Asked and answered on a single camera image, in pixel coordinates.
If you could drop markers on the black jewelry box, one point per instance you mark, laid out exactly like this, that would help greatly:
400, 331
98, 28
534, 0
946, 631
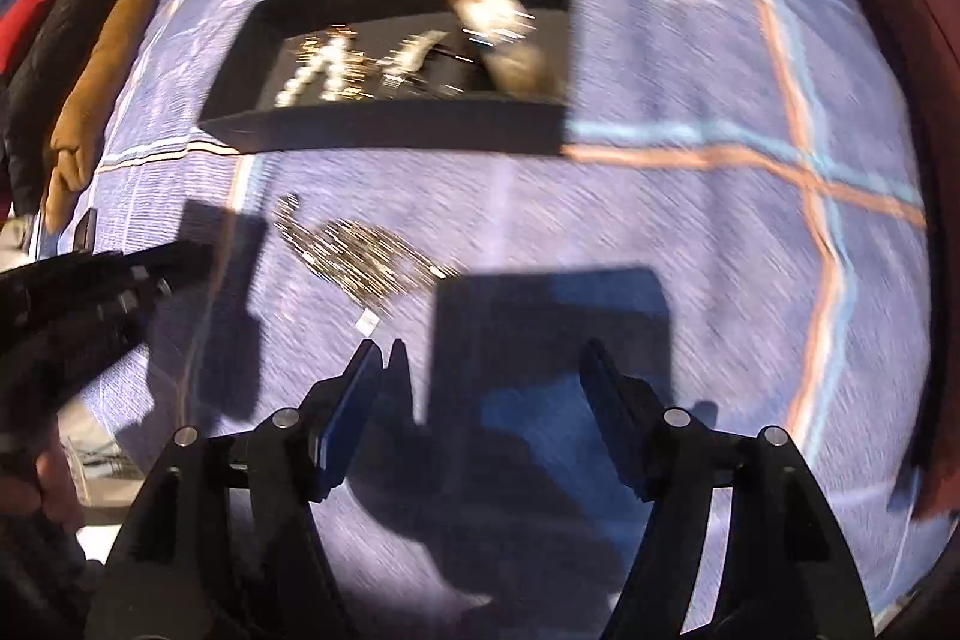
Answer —
442, 75

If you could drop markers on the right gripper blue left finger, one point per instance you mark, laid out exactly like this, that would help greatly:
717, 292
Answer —
348, 401

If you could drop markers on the person left hand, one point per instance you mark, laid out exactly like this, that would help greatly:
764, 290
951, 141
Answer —
50, 489

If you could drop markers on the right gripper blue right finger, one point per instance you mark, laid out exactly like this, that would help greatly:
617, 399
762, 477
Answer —
626, 410

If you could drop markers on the blue plaid bed sheet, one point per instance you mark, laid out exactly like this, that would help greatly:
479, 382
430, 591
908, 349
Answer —
736, 222

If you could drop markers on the dark red pillow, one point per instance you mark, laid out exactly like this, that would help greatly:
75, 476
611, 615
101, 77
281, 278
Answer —
920, 40

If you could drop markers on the mustard brown pillow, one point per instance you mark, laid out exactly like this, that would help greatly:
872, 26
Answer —
75, 143

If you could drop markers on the tan strap wristwatch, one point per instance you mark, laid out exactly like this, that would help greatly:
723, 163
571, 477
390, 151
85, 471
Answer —
503, 32

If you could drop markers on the black quilted pillow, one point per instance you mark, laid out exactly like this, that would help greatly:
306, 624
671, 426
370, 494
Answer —
39, 88

